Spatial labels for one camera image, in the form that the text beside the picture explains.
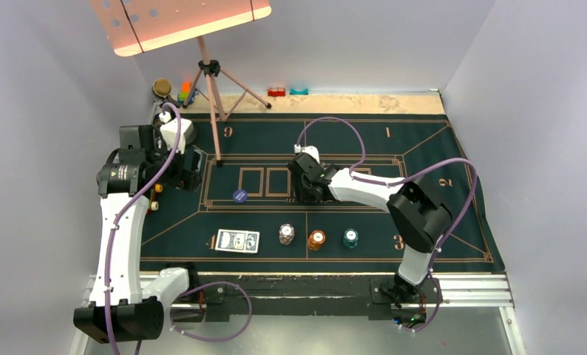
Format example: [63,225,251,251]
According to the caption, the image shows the orange chip stack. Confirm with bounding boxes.
[308,230,326,251]

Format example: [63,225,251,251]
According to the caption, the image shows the teal chip stack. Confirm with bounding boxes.
[342,229,359,249]

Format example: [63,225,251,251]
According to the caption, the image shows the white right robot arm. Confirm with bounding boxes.
[287,152,453,301]

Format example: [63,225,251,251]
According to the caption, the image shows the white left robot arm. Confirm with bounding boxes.
[73,118,206,344]

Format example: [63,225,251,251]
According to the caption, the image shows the blue round dealer button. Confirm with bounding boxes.
[232,189,248,203]

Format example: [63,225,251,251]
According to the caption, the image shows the green poker table mat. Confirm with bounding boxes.
[139,112,506,274]

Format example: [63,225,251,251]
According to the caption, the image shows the blue playing card deck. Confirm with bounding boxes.
[214,229,260,254]

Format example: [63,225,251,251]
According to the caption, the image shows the cyan toy block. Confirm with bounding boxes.
[289,87,309,95]

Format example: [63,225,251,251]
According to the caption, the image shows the orange green toy blocks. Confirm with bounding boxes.
[177,81,197,104]

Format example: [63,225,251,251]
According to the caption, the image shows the small microphone on stand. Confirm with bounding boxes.
[152,78,172,102]

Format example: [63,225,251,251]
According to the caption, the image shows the red toy block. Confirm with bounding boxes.
[267,87,287,97]

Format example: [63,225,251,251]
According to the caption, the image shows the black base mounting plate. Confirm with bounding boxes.
[172,271,441,323]

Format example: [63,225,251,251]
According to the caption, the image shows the pink music stand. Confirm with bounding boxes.
[88,0,274,168]

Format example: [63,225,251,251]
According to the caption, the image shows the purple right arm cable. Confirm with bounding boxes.
[295,116,478,334]

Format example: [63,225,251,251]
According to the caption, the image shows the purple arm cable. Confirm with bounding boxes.
[104,102,254,355]
[295,116,478,334]

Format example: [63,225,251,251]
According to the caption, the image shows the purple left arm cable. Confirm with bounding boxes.
[104,102,254,355]

